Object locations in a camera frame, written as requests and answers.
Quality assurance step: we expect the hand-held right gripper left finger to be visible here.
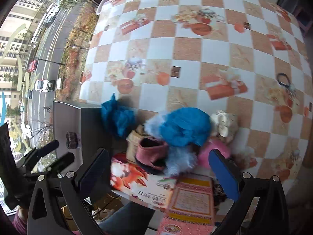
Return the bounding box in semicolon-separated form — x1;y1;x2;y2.
27;148;112;235

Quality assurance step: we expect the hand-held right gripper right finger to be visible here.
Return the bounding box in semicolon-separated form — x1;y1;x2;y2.
209;149;290;235

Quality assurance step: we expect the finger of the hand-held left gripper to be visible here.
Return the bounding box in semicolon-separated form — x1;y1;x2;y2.
17;140;60;174
37;152;75;178

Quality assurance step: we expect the pink foam block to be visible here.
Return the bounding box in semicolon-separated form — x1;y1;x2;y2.
198;138;232;170

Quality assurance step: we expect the light blue fluffy cloth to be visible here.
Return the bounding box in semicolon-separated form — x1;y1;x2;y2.
144;113;199;177

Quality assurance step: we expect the person's left forearm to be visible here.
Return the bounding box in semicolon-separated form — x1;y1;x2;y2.
11;206;29;235

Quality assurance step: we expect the brown hair scrunchie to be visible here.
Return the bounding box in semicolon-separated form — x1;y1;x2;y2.
66;131;79;150

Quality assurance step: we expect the silver metal box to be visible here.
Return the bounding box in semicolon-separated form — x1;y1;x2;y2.
52;100;115;177

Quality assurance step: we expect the printed cardboard box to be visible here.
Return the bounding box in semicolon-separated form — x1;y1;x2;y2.
110;153;217;235

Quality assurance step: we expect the cream white bow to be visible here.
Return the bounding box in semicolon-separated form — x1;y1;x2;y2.
210;110;239;143

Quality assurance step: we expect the beige cloth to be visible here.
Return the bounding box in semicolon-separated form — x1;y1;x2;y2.
125;125;148;163

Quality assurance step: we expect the person's leg in jeans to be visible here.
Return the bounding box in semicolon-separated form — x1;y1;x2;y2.
97;200;162;235

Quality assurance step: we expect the blue crumpled cloth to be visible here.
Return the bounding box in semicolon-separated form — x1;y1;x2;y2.
159;107;211;148
101;93;135;140

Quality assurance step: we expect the pink knitted sock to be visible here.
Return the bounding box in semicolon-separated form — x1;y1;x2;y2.
135;137;170;175

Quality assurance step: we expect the black hair tie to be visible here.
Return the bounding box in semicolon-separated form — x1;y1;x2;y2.
277;73;292;89

